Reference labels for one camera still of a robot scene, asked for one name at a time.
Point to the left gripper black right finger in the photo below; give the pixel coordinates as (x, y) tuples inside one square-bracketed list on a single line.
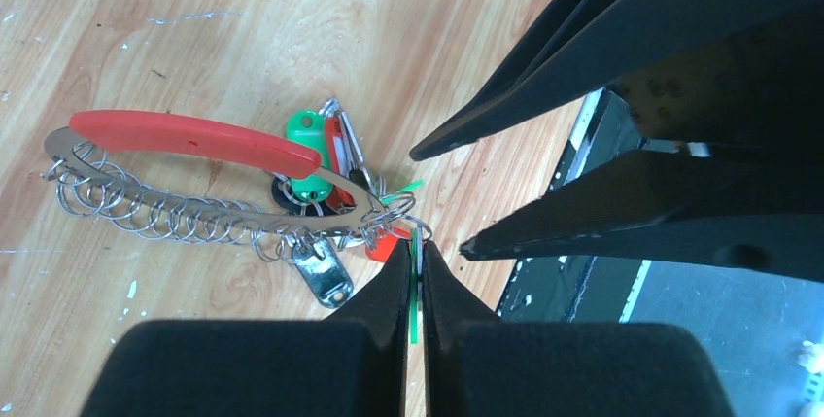
[(480, 365)]

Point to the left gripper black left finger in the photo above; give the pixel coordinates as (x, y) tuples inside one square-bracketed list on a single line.
[(351, 363)]

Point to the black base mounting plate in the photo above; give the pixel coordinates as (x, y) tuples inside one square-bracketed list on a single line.
[(581, 288)]

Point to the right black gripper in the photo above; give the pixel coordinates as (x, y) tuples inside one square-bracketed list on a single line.
[(758, 90)]

